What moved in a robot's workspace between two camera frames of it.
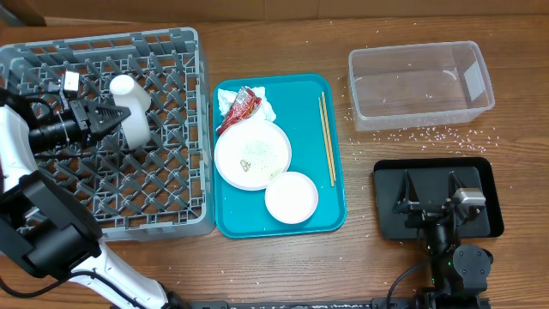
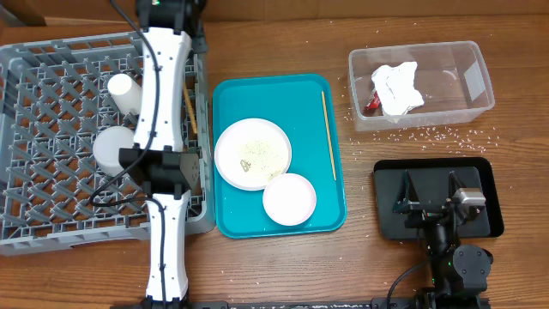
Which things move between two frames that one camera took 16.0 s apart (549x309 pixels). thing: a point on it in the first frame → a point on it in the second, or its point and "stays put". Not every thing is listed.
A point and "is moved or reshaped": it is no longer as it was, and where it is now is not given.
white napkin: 227,97 → 396,87
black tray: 430,181 stays put
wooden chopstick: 326,143 → 190,109
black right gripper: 423,212 stays put
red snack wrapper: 244,106 → 374,106
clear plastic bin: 418,86 stays put
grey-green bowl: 137,126 is moved or reshaped
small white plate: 291,197 stays put
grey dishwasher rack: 160,192 stays put
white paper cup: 129,94 stays put
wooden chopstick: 328,136 stays put
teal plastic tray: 307,107 stays put
